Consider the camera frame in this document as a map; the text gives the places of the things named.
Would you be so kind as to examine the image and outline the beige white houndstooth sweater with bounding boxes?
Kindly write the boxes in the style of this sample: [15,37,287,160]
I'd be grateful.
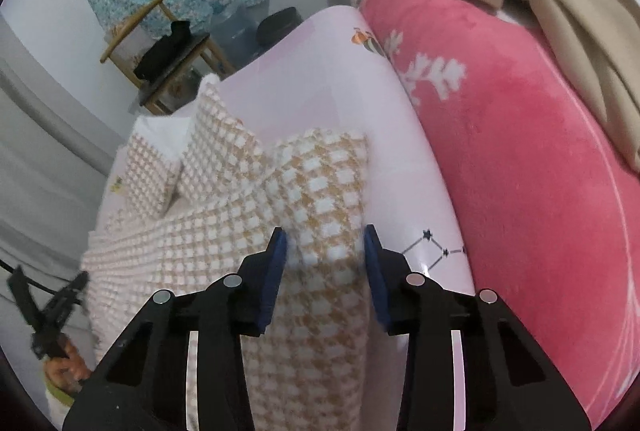
[79,82,407,431]

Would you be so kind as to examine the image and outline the left hand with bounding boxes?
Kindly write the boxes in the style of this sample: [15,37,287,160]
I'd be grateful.
[43,335,92,395]

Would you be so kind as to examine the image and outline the pink fleece blanket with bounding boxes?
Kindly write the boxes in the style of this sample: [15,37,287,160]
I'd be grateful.
[360,0,639,425]

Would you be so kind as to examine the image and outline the wooden chair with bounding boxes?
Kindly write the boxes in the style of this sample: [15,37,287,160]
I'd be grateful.
[100,0,236,116]

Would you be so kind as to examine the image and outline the black bag on chair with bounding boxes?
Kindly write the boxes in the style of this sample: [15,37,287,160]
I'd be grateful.
[134,20,193,82]

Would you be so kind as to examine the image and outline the spare blue water jug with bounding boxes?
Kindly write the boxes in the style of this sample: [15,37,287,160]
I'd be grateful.
[209,2,260,70]

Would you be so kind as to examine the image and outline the black round bin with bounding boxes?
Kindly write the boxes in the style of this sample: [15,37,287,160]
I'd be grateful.
[256,7,303,50]

